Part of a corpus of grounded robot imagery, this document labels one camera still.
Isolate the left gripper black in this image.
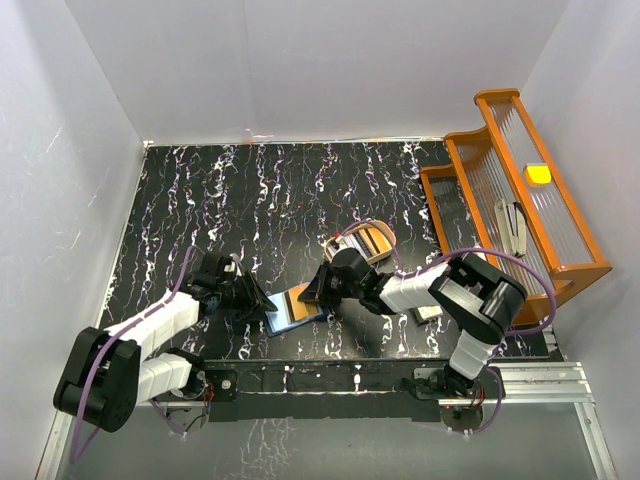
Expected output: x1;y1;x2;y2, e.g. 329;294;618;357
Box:
216;271;276;324

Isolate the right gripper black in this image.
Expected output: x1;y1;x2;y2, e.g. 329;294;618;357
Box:
300;261;362;306

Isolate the blue leather card holder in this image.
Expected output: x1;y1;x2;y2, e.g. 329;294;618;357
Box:
265;283;329;337

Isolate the beige oval card tray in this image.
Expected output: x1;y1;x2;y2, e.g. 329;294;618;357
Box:
324;220;397;265

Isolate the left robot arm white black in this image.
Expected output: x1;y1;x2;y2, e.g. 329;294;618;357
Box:
53;253;277;433

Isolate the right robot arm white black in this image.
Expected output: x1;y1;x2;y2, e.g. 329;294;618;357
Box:
298;248;528;397

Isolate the stack of credit cards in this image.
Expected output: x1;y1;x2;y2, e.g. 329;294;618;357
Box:
346;224;394;264

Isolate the white small carton box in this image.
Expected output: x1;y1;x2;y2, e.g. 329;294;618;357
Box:
410;306;443;324

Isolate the orange wooden tiered shelf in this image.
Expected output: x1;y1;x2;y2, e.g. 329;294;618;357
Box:
420;89;612;305

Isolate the yellow sticky note block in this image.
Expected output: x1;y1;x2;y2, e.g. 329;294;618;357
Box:
523;163;553;188

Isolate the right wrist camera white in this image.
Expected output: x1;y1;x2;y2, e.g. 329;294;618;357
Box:
329;234;359;251

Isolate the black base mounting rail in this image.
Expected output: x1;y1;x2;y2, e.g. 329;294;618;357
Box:
164;349;506;426

